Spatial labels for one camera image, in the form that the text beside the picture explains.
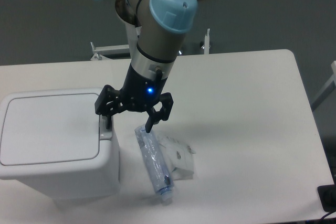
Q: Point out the clear crushed plastic bottle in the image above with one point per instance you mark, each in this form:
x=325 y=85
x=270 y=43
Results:
x=155 y=164

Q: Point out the white trash can lid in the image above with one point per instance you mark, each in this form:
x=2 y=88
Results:
x=49 y=129

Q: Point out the grey trash can push button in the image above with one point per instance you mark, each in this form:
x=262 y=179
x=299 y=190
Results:
x=105 y=127

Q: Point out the white metal frame bracket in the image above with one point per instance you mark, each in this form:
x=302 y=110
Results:
x=110 y=52

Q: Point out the black device at table corner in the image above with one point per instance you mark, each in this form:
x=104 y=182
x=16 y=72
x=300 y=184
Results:
x=327 y=197

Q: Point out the white upright bracket with bolt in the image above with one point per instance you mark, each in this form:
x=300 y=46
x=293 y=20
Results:
x=205 y=45

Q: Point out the white crumpled paper packet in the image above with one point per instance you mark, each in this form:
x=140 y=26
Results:
x=178 y=156

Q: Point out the white frame at right edge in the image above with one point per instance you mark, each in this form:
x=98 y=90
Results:
x=325 y=90

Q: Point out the white trash can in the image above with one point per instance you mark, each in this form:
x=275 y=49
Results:
x=96 y=177

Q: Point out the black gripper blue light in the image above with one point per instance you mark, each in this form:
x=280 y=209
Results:
x=138 y=94

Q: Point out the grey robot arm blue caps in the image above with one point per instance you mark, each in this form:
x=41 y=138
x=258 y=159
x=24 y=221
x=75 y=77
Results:
x=164 y=25

